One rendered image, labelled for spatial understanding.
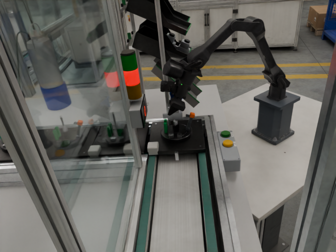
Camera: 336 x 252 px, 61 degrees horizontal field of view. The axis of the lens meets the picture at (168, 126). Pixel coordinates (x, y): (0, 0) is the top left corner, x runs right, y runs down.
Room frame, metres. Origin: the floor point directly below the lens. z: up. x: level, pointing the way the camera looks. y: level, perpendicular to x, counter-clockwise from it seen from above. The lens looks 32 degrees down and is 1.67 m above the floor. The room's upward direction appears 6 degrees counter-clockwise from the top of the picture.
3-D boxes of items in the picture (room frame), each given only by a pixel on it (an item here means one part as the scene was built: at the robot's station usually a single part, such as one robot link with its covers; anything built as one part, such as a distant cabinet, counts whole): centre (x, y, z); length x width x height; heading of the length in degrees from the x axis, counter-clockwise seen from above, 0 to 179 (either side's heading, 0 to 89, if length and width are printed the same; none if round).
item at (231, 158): (0.95, -0.24, 0.93); 0.21 x 0.07 x 0.06; 175
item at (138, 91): (0.88, 0.10, 1.28); 0.05 x 0.05 x 0.05
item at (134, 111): (0.88, 0.10, 1.29); 0.12 x 0.05 x 0.25; 175
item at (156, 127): (1.05, -0.03, 0.96); 0.24 x 0.24 x 0.02; 85
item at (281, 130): (1.13, -0.51, 0.96); 0.15 x 0.15 x 0.20; 31
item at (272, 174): (1.17, -0.48, 0.84); 0.90 x 0.70 x 0.03; 121
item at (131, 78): (0.88, 0.10, 1.33); 0.05 x 0.05 x 0.05
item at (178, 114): (1.05, -0.02, 1.09); 0.08 x 0.04 x 0.07; 85
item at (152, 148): (0.97, 0.07, 0.97); 0.05 x 0.05 x 0.04; 85
